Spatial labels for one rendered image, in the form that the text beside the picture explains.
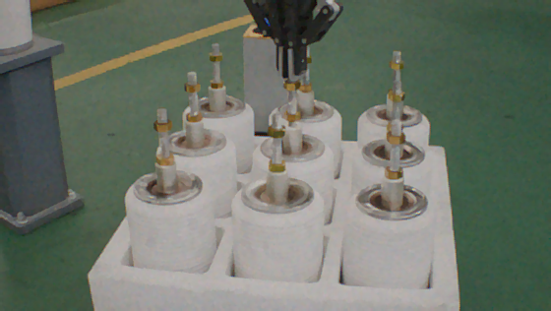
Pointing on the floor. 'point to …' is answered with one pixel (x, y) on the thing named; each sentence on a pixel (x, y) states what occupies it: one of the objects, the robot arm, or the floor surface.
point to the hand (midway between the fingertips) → (291, 61)
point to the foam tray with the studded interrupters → (446, 290)
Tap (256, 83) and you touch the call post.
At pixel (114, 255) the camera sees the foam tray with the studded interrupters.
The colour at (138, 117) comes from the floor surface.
